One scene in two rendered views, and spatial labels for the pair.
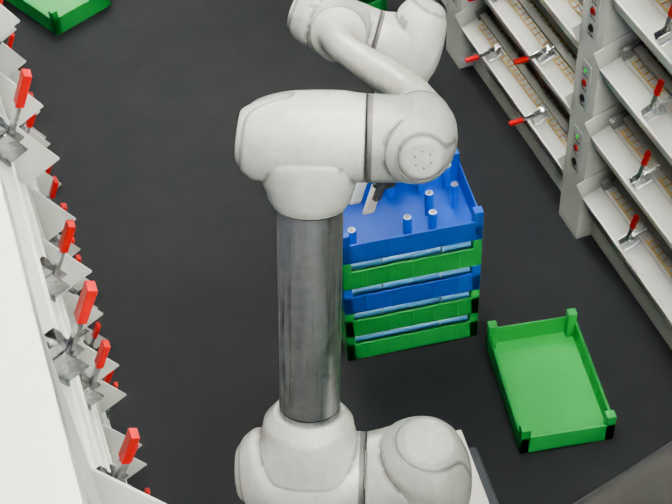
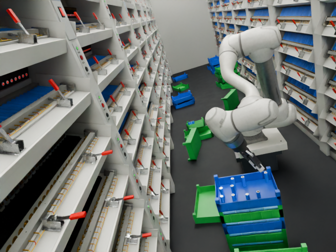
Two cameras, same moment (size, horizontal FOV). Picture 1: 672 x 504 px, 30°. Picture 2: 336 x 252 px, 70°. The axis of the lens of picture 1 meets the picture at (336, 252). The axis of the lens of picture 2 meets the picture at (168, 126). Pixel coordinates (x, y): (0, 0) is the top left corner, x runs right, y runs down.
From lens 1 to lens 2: 3.00 m
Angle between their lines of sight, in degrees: 106
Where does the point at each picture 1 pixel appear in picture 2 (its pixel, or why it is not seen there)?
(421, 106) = (226, 39)
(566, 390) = (205, 204)
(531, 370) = (213, 211)
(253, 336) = (324, 234)
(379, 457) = not seen: hidden behind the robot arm
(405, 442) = not seen: hidden behind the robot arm
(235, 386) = (326, 213)
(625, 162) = (154, 205)
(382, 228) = (254, 189)
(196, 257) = not seen: outside the picture
